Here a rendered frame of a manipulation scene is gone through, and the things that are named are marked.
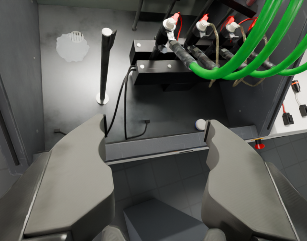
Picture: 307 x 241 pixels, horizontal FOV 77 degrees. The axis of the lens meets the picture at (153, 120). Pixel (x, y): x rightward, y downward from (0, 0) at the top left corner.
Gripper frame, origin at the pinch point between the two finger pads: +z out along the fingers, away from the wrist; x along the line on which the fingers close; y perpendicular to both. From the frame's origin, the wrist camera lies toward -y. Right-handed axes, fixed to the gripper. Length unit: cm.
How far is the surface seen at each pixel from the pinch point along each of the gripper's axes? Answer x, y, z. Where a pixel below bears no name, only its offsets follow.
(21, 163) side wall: -25.7, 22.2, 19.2
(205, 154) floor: 49, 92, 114
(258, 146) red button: 44, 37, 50
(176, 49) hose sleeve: 4.5, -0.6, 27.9
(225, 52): 18.1, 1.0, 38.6
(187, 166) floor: 33, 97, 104
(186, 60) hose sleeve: 5.8, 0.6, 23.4
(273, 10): 10.8, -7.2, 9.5
